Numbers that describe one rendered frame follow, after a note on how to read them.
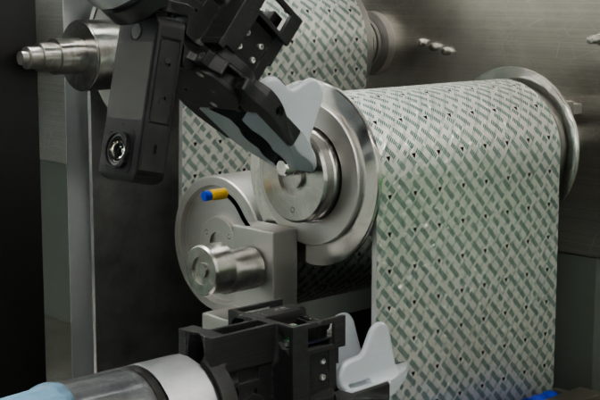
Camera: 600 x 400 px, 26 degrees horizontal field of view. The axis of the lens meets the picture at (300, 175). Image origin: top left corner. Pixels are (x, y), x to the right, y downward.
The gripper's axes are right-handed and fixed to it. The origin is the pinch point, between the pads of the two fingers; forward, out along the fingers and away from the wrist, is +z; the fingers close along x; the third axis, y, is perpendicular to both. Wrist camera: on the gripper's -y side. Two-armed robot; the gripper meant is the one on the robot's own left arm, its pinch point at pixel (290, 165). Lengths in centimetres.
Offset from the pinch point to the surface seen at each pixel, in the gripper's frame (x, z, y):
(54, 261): 93, 46, 3
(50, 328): 88, 49, -6
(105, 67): 23.7, -4.4, 4.8
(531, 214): -4.5, 22.6, 11.0
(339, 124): -1.9, 0.6, 4.5
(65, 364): 71, 42, -12
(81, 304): 37.0, 15.9, -10.6
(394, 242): -4.5, 9.2, -0.4
